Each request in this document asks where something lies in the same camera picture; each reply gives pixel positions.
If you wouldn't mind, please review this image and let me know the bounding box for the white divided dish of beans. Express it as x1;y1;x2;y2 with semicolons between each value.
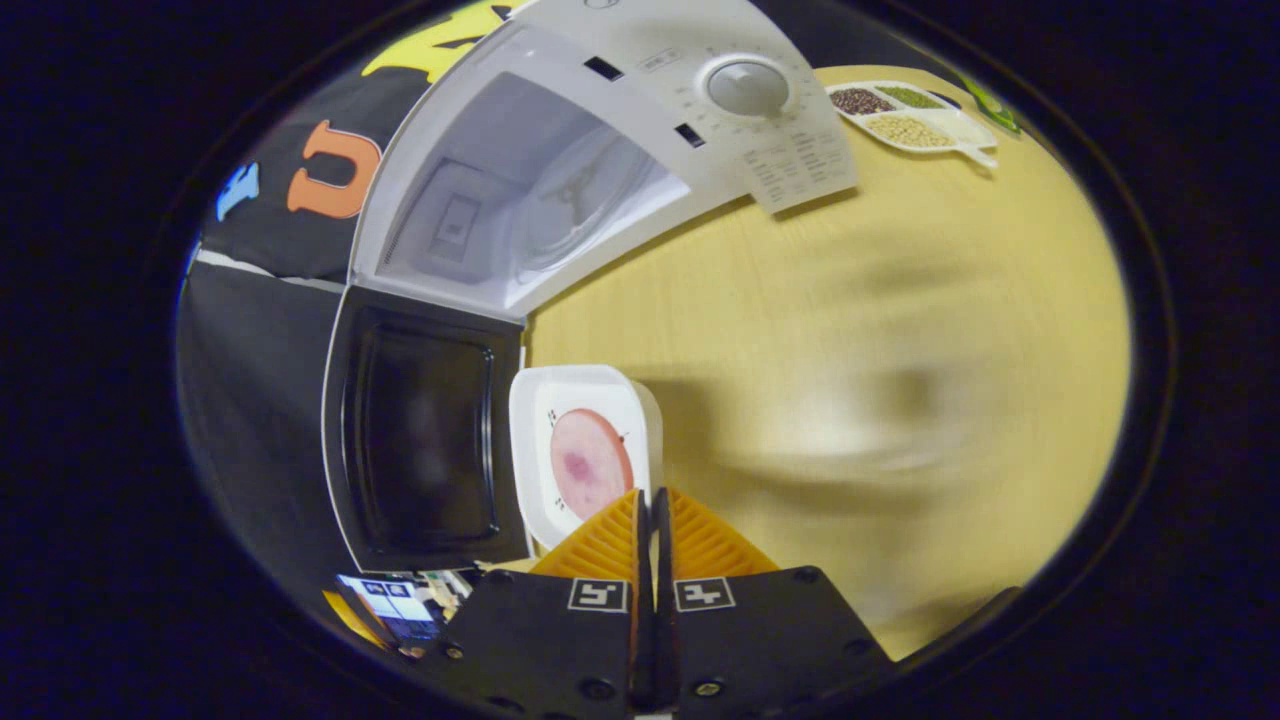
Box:
825;80;1001;169

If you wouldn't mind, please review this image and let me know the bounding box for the lit computer screen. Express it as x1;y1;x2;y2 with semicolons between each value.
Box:
335;572;448;653

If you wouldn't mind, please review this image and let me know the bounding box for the white plate with ham slice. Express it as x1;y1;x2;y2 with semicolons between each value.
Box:
509;364;664;550

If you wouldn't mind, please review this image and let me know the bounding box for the green drink bottle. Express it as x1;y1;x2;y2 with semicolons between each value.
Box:
958;72;1023;137

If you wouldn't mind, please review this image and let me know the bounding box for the white microwave oven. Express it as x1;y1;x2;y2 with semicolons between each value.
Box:
322;0;861;574

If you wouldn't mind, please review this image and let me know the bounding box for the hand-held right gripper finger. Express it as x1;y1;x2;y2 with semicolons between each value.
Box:
440;488;657;720
655;487;896;720

